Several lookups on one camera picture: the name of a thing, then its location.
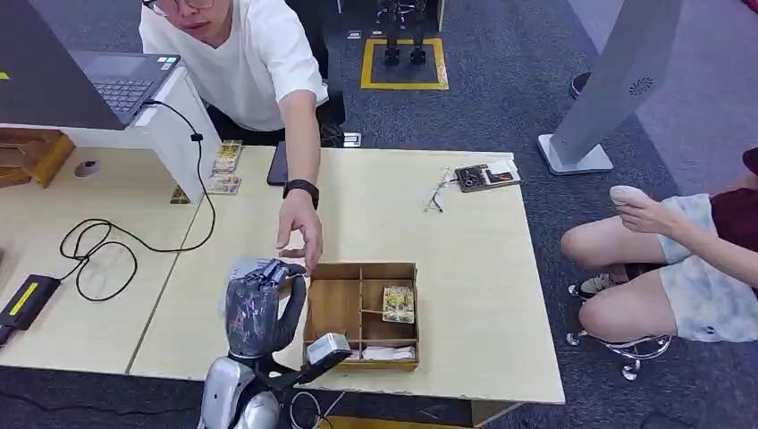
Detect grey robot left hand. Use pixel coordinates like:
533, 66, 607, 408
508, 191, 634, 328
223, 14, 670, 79
224, 258, 308, 360

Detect person's left hand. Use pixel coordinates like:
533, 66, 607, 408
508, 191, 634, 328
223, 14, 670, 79
276, 190, 324, 276

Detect grey card case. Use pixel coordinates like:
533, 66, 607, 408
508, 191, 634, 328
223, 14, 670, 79
221, 256, 280, 316

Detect wooden compartment card box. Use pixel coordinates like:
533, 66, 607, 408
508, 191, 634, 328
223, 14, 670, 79
301, 261, 421, 373

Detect black wristwatch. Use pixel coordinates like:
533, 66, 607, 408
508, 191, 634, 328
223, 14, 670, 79
282, 179, 321, 209

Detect black smartphone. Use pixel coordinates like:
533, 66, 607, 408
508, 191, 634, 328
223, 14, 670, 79
266, 140, 291, 188

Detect yellow printed card stack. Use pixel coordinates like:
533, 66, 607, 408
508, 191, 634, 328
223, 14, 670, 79
382, 285, 417, 325

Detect white card pile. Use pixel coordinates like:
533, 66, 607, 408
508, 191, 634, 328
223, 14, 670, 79
359, 345, 417, 362

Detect white laptop riser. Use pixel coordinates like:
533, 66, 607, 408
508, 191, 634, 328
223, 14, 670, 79
0, 59, 222, 203

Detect person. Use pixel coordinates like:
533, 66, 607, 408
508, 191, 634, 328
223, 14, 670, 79
139, 0, 331, 276
559, 147, 758, 346

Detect brown tray of small parts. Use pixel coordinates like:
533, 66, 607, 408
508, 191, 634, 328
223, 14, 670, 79
454, 159, 523, 194

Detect black robot legs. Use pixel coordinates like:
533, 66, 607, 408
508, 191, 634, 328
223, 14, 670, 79
375, 0, 429, 66

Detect black yellow-labelled power adapter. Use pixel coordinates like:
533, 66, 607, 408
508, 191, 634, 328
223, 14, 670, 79
0, 273, 63, 349

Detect eyeglasses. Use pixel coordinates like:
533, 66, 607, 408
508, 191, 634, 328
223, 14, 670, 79
141, 0, 216, 18

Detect brown wooden box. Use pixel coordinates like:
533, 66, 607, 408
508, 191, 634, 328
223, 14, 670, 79
0, 129, 76, 189

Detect dark grey laptop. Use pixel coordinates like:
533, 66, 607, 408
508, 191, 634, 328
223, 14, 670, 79
0, 0, 181, 131

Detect dark shoe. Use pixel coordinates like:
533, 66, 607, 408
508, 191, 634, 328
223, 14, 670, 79
569, 70, 594, 101

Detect white standing pillar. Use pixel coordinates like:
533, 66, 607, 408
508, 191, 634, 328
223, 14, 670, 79
536, 0, 686, 176

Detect chrome stool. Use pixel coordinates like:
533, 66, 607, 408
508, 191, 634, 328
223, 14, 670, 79
565, 283, 674, 382

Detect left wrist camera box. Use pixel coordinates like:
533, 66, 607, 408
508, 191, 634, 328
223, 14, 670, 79
303, 332, 353, 373

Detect black power cable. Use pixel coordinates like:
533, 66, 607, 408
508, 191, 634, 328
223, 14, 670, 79
57, 99, 218, 304

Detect white cable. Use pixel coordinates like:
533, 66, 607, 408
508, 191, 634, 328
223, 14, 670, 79
287, 389, 349, 429

